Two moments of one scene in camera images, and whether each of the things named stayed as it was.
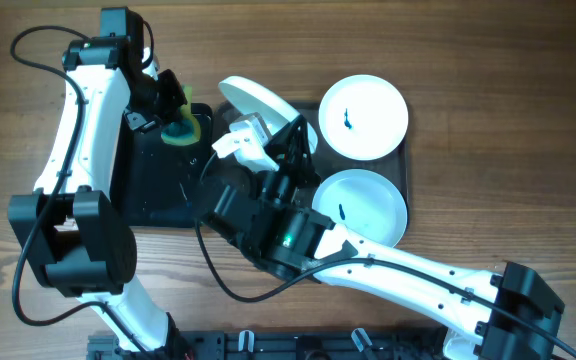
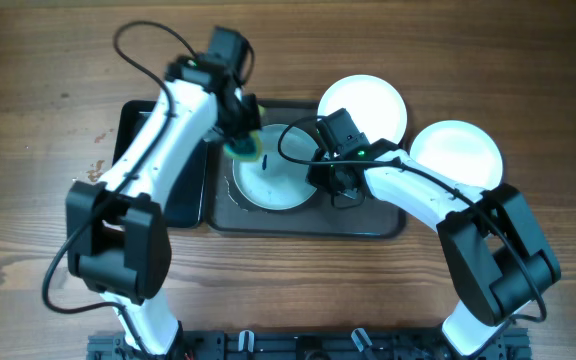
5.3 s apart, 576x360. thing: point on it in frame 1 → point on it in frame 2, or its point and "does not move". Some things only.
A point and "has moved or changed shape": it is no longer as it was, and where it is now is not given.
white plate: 363,117 does not move
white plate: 366,201 has moved or changed shape
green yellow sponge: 186,130 has moved or changed shape
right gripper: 298,159 → 316,176
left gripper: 175,97 → 252,121
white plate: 246,96 → 459,152
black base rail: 284,345 does not move
